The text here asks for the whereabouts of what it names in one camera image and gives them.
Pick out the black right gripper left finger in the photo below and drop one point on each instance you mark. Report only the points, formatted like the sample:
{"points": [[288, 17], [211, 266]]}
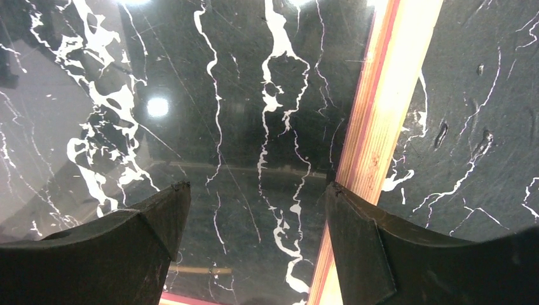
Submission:
{"points": [[120, 258]]}

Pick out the clear acrylic sheet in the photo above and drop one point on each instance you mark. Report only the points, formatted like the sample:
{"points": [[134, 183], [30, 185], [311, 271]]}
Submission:
{"points": [[104, 103]]}

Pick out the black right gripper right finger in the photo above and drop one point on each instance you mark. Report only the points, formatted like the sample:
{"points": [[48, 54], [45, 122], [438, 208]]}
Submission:
{"points": [[384, 259]]}

